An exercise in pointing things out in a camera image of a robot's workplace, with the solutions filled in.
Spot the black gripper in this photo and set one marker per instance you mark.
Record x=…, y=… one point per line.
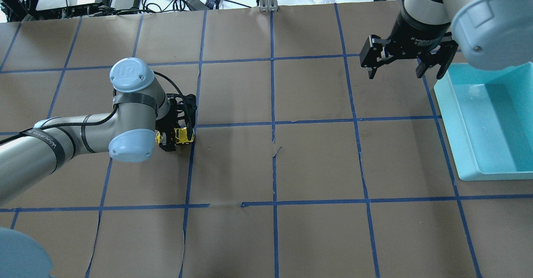
x=167, y=125
x=415, y=35

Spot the yellow toy beetle car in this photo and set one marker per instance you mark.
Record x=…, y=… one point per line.
x=183, y=137

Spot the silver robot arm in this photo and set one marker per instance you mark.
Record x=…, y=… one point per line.
x=491, y=34
x=143, y=117

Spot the turquoise plastic bin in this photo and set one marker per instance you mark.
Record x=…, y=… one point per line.
x=488, y=117

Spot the brown paper table mat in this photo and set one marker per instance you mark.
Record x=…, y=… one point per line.
x=302, y=166

